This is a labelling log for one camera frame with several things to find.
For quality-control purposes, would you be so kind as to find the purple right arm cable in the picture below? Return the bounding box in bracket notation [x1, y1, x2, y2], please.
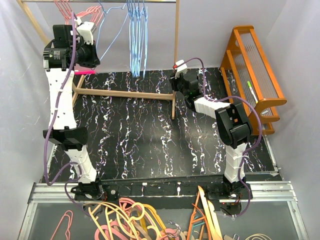
[179, 57, 263, 218]

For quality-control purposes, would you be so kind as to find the pink wire hanger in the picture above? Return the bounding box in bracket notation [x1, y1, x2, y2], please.
[53, 0, 72, 24]
[74, 5, 104, 26]

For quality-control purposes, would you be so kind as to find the wooden clothes rack frame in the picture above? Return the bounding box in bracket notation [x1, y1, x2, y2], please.
[17, 0, 180, 120]

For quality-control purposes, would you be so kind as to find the pink plastic marker strip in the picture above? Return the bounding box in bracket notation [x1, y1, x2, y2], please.
[74, 70, 96, 75]

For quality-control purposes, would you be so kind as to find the blue hanger hung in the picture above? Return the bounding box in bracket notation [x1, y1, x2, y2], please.
[128, 0, 140, 77]
[142, 0, 148, 78]
[138, 3, 145, 77]

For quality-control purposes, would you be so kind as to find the light blue wire hanger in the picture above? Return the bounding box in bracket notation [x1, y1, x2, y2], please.
[135, 3, 141, 77]

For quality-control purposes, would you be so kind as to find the wooden hangers pile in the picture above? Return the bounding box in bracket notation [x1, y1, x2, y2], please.
[186, 185, 270, 240]

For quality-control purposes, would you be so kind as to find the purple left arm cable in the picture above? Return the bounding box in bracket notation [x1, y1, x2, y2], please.
[42, 11, 91, 217]

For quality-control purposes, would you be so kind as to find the green white pen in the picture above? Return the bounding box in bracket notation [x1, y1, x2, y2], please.
[247, 81, 258, 103]

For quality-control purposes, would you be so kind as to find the metal hanging rod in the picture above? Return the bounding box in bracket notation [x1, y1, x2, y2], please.
[21, 0, 177, 4]

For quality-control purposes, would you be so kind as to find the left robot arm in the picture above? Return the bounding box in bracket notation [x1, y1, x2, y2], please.
[43, 19, 104, 200]

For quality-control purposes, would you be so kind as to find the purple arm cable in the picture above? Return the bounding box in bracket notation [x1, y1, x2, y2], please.
[179, 57, 263, 218]
[42, 11, 91, 217]

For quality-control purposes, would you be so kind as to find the pile of plastic hangers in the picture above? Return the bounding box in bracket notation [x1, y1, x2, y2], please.
[83, 197, 187, 240]

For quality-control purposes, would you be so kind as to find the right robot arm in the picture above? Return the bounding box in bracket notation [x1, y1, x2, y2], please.
[169, 60, 253, 200]

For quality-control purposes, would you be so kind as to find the pink hanger on glass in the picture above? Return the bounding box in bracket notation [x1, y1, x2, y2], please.
[49, 209, 74, 240]

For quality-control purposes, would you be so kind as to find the orange wooden shelf rack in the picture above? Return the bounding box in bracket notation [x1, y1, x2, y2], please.
[220, 25, 287, 135]

